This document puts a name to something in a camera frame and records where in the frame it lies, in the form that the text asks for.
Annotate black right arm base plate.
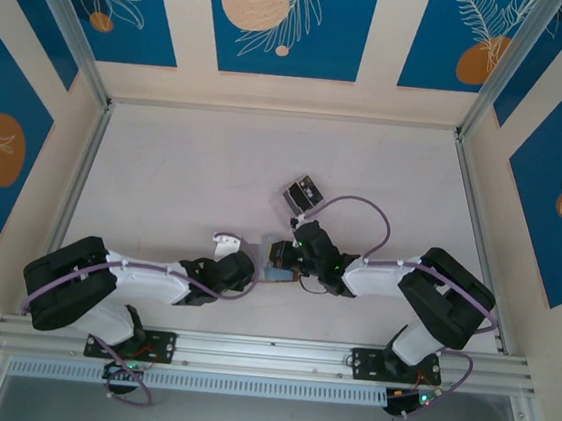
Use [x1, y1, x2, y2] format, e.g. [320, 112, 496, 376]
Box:
[347, 345, 445, 389]

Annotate thin black cable loop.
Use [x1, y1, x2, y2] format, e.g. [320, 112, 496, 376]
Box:
[296, 275, 330, 297]

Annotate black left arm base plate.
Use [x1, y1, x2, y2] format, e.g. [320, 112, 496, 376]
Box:
[83, 323, 179, 366]

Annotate black controller box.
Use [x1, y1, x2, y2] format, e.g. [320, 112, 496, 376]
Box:
[382, 384, 444, 421]
[99, 356, 146, 399]

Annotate aluminium mounting rail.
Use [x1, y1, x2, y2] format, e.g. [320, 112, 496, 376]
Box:
[0, 302, 543, 412]

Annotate grey slotted cable duct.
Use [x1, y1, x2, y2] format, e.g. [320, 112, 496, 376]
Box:
[4, 347, 389, 417]

